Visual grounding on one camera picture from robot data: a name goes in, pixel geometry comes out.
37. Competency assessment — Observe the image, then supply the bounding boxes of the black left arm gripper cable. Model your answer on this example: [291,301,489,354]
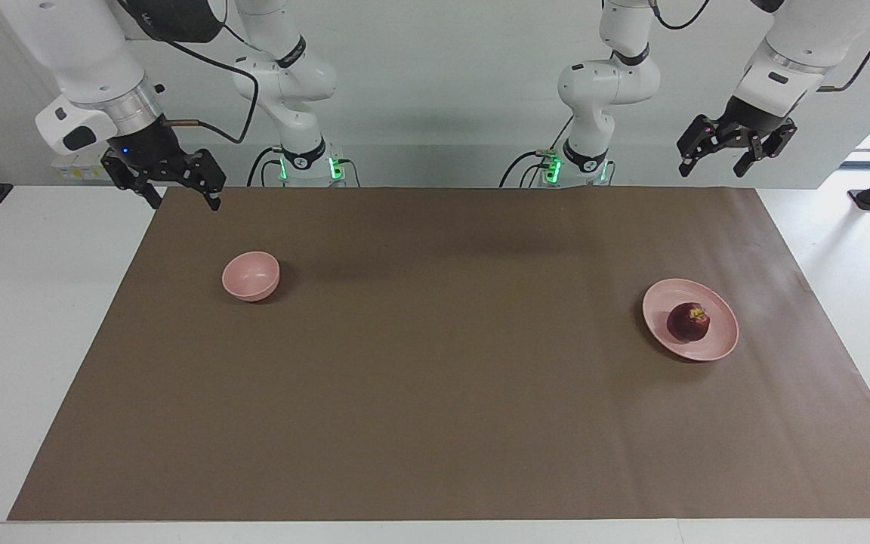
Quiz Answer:
[819,0,870,94]

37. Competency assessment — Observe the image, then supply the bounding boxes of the brown paper table mat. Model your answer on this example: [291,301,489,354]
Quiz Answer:
[8,187,870,521]

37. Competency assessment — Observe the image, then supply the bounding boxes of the pink plate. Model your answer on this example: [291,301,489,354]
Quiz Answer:
[642,278,740,363]

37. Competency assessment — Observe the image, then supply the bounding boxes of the white power box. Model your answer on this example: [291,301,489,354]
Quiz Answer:
[51,148,116,182]

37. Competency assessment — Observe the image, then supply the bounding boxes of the black arm gripper cable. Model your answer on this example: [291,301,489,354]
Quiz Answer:
[819,0,870,94]
[116,0,260,145]

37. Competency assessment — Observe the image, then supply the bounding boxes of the black base cable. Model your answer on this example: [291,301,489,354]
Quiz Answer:
[499,113,573,188]
[245,147,285,187]

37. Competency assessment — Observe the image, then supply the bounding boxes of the dark red apple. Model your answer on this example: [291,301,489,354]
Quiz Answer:
[666,302,711,343]

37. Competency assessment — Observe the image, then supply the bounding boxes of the black left base cable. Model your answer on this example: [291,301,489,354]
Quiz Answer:
[499,113,573,188]

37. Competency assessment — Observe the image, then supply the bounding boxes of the black right base cable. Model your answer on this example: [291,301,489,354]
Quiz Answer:
[245,147,285,187]

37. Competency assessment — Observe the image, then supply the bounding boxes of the pink bowl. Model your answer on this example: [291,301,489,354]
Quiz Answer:
[221,251,282,303]

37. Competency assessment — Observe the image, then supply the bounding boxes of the black right arm gripper cable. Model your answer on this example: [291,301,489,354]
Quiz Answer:
[116,0,260,145]

